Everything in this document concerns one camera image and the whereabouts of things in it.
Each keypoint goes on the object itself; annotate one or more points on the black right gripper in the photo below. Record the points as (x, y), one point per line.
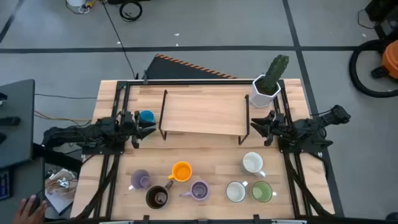
(276, 129)

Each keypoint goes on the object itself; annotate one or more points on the white hexagonal plant pot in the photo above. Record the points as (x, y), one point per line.
(258, 98)

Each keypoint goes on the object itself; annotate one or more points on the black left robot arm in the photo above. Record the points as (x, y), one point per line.
(93, 132)

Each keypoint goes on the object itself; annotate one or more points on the crumpled foil paper bag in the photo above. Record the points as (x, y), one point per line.
(62, 183)

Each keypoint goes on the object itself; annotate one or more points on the white mug blue pattern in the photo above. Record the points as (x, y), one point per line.
(235, 192)

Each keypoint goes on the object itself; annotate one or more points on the orange mug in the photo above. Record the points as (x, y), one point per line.
(182, 171)

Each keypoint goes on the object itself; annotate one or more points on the green cactus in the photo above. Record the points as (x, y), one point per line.
(275, 73)

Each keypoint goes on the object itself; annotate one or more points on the wooden shelf black metal legs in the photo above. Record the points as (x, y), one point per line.
(202, 112)

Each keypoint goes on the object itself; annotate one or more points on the orange black vacuum cleaner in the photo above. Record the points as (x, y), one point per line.
(352, 67)

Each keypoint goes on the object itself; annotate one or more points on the silver metal bracket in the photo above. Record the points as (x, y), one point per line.
(289, 222)
(116, 222)

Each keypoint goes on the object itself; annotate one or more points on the black ramp orange stripes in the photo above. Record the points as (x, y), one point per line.
(168, 70)

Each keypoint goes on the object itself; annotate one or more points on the black aluminium table frame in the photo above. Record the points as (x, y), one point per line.
(161, 82)

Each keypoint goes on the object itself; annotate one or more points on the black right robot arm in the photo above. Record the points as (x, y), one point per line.
(311, 127)

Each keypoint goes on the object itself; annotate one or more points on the black equipment case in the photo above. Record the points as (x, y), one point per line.
(385, 12)

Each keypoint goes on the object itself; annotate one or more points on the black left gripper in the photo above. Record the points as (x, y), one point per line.
(132, 130)

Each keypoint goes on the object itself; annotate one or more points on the dark mug teal speckled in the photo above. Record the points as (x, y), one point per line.
(157, 197)

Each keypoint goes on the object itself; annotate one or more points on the green mug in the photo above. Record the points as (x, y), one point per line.
(261, 192)

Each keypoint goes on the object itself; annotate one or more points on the person's hand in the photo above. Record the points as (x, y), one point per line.
(25, 214)

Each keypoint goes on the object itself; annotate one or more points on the black computer mouse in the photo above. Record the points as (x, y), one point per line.
(35, 203)

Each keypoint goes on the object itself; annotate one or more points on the lilac ribbed mug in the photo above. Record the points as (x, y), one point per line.
(199, 190)

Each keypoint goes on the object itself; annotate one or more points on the white mug teal outside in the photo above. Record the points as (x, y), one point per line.
(252, 162)

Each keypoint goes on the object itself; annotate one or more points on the white bucket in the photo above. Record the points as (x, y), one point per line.
(75, 2)

